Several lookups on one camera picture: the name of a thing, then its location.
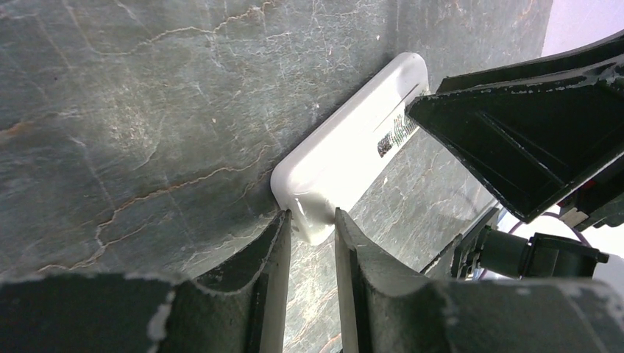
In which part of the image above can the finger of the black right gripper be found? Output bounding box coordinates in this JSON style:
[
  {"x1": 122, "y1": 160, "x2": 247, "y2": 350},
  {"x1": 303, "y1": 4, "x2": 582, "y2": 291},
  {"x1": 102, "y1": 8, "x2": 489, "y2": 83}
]
[{"x1": 436, "y1": 31, "x2": 623, "y2": 93}]

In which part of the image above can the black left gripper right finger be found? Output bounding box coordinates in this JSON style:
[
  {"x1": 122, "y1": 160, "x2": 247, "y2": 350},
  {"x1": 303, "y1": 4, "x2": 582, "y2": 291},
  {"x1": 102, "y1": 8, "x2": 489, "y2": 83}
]
[{"x1": 335, "y1": 210, "x2": 623, "y2": 352}]

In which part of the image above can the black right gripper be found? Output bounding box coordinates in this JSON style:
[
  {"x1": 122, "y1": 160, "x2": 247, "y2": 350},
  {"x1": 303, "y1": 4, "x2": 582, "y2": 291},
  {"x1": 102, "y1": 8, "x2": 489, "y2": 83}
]
[{"x1": 407, "y1": 63, "x2": 623, "y2": 232}]

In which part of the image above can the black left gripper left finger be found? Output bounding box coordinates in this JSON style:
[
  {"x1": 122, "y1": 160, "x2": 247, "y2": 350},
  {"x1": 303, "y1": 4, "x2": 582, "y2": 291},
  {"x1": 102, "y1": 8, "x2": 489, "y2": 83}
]
[{"x1": 1, "y1": 211, "x2": 291, "y2": 352}]

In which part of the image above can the white battery cover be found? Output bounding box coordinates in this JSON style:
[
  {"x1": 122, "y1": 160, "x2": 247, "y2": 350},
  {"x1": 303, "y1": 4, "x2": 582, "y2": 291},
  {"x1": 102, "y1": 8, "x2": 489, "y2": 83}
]
[{"x1": 373, "y1": 84, "x2": 430, "y2": 159}]

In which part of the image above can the white remote control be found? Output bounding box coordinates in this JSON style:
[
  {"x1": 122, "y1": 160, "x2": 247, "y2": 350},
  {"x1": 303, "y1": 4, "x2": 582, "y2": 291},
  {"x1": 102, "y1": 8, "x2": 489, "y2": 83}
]
[{"x1": 270, "y1": 52, "x2": 429, "y2": 246}]

